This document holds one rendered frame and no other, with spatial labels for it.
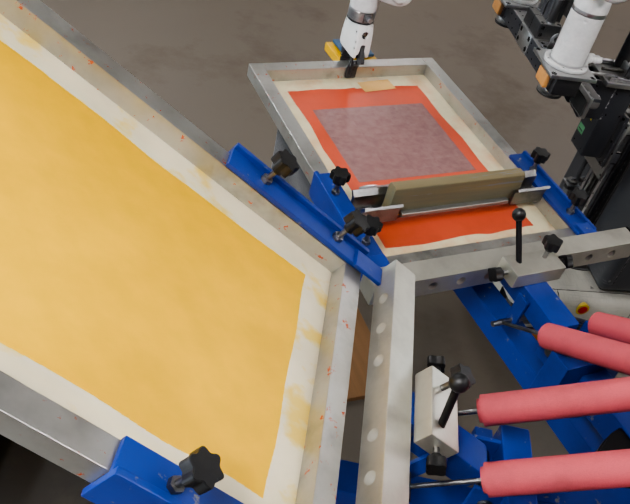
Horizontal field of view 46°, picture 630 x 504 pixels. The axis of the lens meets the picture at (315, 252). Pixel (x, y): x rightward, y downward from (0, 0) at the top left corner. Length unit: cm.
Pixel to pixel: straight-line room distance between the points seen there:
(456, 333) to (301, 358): 183
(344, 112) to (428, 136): 23
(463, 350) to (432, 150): 109
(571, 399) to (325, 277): 43
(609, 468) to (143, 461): 63
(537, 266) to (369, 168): 51
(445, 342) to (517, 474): 176
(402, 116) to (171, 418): 133
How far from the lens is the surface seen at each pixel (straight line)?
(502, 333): 162
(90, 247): 97
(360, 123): 197
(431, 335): 285
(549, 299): 154
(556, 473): 111
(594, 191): 286
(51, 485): 121
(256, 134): 362
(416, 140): 197
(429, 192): 166
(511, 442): 126
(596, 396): 118
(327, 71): 211
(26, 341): 86
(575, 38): 219
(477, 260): 154
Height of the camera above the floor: 199
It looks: 41 degrees down
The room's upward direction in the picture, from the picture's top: 14 degrees clockwise
